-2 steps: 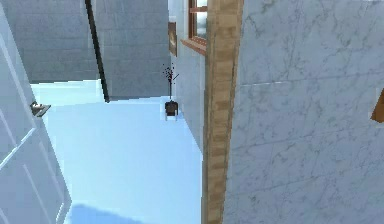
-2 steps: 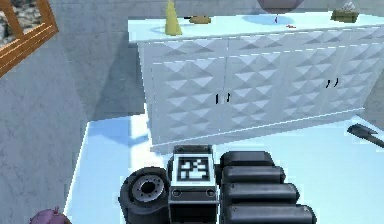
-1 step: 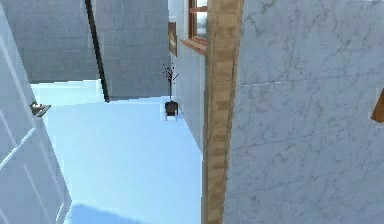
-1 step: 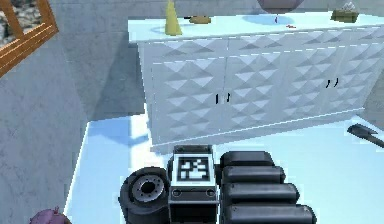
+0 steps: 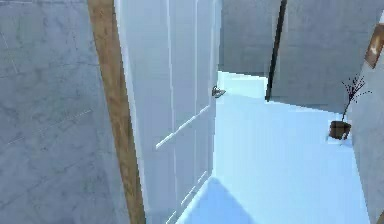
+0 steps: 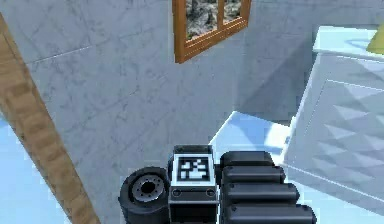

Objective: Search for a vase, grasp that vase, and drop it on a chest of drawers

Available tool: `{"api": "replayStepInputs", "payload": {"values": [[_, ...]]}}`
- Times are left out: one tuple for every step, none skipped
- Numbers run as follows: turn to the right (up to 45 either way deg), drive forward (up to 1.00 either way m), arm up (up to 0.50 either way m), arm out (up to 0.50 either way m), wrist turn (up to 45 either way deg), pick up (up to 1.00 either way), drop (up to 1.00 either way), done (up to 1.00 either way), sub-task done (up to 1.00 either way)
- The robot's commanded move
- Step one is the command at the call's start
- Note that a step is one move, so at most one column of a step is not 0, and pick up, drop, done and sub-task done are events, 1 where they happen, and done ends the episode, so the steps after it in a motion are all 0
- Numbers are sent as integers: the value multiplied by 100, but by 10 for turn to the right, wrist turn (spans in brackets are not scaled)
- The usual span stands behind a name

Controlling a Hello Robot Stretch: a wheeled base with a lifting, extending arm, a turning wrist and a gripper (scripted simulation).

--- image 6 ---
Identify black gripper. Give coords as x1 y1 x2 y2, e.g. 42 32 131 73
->
118 166 172 224

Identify wooden framed window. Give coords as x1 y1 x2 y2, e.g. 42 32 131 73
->
172 0 253 65

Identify white cabinet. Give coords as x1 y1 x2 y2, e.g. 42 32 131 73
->
281 25 384 217

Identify yellow green round object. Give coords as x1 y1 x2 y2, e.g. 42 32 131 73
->
366 23 384 56

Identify wooden door frame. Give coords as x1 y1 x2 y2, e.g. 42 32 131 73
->
0 12 102 224

